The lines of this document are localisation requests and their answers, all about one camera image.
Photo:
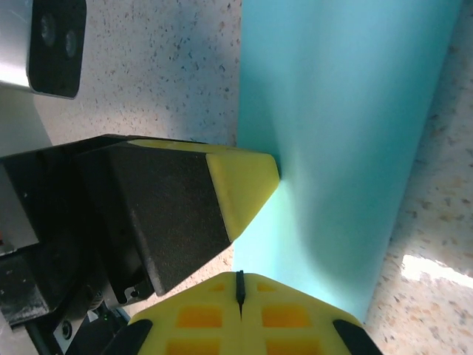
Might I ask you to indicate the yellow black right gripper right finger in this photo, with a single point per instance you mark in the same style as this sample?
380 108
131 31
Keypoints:
288 325

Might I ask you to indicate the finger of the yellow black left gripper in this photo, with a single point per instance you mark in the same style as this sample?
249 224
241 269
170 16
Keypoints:
177 207

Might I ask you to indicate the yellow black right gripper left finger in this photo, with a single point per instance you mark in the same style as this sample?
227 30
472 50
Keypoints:
192 325

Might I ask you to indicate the teal cloth piece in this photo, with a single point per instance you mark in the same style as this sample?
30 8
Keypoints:
332 111

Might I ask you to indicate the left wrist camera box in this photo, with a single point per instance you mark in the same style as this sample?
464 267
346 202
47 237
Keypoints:
55 44

